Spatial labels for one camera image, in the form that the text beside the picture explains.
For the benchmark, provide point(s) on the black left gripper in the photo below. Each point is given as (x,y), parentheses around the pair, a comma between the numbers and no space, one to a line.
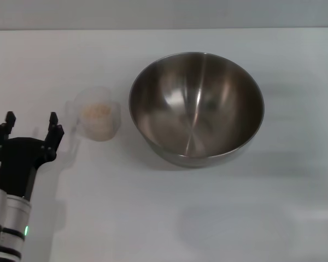
(19,158)

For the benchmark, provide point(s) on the white rice grains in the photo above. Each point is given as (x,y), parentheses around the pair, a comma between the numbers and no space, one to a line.
(97,120)

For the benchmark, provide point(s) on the clear plastic measuring cup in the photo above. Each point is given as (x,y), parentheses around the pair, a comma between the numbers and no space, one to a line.
(98,94)

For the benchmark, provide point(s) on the stainless steel mixing bowl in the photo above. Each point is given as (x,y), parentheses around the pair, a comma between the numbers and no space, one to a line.
(196,109)

